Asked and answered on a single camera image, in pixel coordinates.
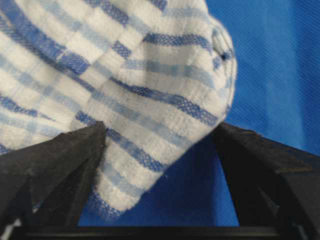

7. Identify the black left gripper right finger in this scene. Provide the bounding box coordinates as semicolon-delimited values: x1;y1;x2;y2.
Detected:
212;123;320;240

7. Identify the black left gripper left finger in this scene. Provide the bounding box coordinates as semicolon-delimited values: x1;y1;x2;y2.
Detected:
0;121;107;232

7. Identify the blue striped white towel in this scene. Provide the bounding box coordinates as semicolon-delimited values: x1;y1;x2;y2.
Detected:
0;0;237;222

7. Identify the blue table cloth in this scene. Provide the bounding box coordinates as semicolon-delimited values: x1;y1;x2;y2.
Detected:
77;0;320;227

